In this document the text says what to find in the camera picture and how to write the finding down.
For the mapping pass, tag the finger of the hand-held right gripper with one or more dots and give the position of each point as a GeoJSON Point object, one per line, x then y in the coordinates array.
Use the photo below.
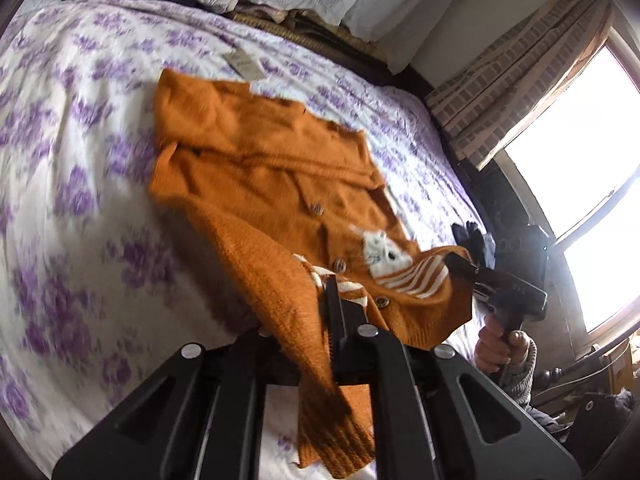
{"type": "Point", "coordinates": [462, 265]}

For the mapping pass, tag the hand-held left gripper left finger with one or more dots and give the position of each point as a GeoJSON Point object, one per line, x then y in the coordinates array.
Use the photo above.
{"type": "Point", "coordinates": [235, 375]}

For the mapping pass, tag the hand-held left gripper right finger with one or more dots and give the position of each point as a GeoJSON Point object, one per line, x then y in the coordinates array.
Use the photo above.
{"type": "Point", "coordinates": [336, 310]}

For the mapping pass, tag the orange knitted cat cardigan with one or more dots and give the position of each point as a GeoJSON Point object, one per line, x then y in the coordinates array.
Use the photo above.
{"type": "Point", "coordinates": [260, 185]}

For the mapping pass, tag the person's right forearm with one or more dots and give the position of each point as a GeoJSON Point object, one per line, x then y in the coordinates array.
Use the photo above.
{"type": "Point", "coordinates": [522, 380]}

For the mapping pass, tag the dark navy clothes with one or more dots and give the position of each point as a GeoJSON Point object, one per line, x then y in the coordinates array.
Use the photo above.
{"type": "Point", "coordinates": [470, 237]}

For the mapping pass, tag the person's right hand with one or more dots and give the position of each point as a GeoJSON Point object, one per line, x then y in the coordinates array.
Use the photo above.
{"type": "Point", "coordinates": [492, 347]}

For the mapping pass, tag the cardboard box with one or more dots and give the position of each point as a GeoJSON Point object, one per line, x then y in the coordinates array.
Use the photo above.
{"type": "Point", "coordinates": [620, 365]}

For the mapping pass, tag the bright window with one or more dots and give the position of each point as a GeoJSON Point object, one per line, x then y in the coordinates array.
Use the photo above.
{"type": "Point", "coordinates": [590, 150]}

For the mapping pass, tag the beige checked curtain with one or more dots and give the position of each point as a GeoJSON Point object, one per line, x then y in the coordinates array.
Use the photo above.
{"type": "Point", "coordinates": [510, 85]}

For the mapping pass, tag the grey paper hang tag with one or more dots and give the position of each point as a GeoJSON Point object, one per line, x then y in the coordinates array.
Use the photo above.
{"type": "Point", "coordinates": [245, 65]}

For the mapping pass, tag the purple floral bed sheet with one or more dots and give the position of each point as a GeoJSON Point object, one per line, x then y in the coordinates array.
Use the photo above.
{"type": "Point", "coordinates": [75, 160]}

